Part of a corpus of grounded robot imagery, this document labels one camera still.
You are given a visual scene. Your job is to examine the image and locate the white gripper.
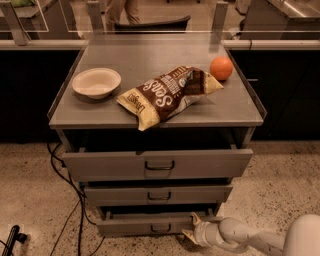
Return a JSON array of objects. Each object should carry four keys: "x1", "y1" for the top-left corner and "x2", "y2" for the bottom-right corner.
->
[{"x1": 182, "y1": 212, "x2": 219, "y2": 247}]

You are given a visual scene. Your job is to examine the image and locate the grey bottom drawer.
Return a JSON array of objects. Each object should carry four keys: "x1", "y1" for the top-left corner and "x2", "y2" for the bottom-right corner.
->
[{"x1": 97, "y1": 204, "x2": 219, "y2": 237}]

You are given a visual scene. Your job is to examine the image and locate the grey drawer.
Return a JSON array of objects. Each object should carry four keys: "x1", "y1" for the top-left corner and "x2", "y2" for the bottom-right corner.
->
[
  {"x1": 97, "y1": 204, "x2": 219, "y2": 237},
  {"x1": 63, "y1": 149, "x2": 253, "y2": 182},
  {"x1": 84, "y1": 185, "x2": 232, "y2": 206}
]

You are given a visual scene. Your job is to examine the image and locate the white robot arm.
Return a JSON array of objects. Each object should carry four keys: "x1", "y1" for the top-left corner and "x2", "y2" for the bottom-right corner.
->
[{"x1": 182, "y1": 212, "x2": 320, "y2": 256}]

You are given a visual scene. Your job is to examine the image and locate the grey middle drawer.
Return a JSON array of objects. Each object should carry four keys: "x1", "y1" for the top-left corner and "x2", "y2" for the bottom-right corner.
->
[{"x1": 84, "y1": 185, "x2": 232, "y2": 206}]

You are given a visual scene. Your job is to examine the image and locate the grey metal drawer cabinet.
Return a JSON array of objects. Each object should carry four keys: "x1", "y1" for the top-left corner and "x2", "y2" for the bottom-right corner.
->
[{"x1": 46, "y1": 34, "x2": 268, "y2": 238}]

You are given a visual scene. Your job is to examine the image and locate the grey top drawer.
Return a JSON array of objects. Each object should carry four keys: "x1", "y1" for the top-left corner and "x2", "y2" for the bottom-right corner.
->
[{"x1": 63, "y1": 149, "x2": 253, "y2": 182}]

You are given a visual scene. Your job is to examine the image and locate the brown yellow chip bag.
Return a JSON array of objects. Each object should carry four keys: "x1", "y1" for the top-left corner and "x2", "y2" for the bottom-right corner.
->
[{"x1": 117, "y1": 66, "x2": 223, "y2": 131}]

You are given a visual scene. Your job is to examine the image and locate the orange fruit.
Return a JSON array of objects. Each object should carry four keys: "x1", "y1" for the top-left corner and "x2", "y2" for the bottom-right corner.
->
[{"x1": 210, "y1": 56, "x2": 233, "y2": 81}]

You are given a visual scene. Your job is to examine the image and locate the white paper bowl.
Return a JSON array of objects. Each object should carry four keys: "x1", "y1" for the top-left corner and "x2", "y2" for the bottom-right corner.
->
[{"x1": 71, "y1": 68, "x2": 121, "y2": 99}]

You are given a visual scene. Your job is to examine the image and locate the black object on floor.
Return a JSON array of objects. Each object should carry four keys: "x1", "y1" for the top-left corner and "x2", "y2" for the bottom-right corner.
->
[{"x1": 0, "y1": 225, "x2": 27, "y2": 256}]

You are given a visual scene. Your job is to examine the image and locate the black chair back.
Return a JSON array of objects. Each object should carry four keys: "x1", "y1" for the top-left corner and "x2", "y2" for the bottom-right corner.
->
[{"x1": 114, "y1": 15, "x2": 191, "y2": 34}]

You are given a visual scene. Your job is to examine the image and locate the grey counter in background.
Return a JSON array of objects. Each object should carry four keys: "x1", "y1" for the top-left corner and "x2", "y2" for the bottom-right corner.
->
[{"x1": 240, "y1": 0, "x2": 320, "y2": 40}]

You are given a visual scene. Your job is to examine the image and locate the clear acrylic barrier panel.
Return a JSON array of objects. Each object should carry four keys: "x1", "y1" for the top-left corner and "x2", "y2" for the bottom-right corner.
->
[{"x1": 0, "y1": 0, "x2": 320, "y2": 46}]

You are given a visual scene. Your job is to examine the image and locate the black floor cables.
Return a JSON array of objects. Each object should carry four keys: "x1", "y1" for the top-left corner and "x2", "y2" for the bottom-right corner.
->
[{"x1": 45, "y1": 141, "x2": 107, "y2": 256}]

